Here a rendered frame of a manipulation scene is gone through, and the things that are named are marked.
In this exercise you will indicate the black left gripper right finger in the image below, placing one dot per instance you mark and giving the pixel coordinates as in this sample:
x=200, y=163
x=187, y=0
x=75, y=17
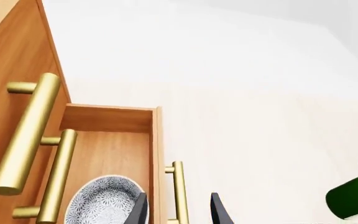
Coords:
x=220, y=212

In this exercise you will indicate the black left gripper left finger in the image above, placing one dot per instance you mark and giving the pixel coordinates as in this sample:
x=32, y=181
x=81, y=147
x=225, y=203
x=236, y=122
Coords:
x=139, y=212

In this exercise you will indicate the black white patterned bowl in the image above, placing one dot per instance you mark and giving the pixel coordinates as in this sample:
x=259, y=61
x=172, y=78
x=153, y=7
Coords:
x=101, y=200

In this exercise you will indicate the open wooden drawer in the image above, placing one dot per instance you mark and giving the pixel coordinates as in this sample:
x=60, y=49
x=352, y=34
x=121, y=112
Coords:
x=110, y=149

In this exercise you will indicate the wooden cabinet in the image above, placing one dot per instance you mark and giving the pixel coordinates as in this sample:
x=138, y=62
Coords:
x=14, y=46

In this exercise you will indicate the dark green bottle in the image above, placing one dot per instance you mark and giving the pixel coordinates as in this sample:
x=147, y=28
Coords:
x=353, y=198

